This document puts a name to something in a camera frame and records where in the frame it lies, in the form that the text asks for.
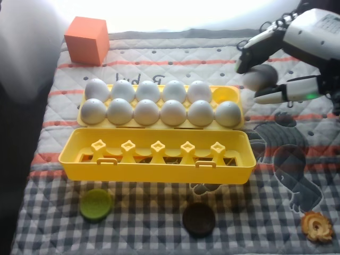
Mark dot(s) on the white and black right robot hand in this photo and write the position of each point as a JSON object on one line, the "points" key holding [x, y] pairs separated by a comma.
{"points": [[310, 34]]}

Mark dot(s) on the white toy egg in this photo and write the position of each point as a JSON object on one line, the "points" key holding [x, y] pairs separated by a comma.
{"points": [[199, 91], [146, 112], [120, 111], [122, 90], [97, 89], [148, 91], [93, 110], [200, 112], [227, 113], [173, 112], [256, 78], [173, 90]]}

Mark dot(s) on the yellow plastic egg carton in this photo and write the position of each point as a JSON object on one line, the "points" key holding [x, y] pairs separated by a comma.
{"points": [[156, 159]]}

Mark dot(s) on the tan flower-shaped toy biscuit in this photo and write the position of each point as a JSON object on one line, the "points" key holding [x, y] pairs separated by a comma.
{"points": [[316, 226]]}

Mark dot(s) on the dark brown round toy cookie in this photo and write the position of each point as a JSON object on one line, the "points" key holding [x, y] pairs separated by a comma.
{"points": [[198, 217]]}

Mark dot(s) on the orange cube block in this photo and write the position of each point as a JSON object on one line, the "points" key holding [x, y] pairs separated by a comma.
{"points": [[86, 41]]}

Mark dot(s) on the grey quilt with printed bear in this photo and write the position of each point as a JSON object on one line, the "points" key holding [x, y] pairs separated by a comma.
{"points": [[170, 210]]}

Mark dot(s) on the green round toy cookie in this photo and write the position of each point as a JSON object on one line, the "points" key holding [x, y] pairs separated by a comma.
{"points": [[95, 204]]}

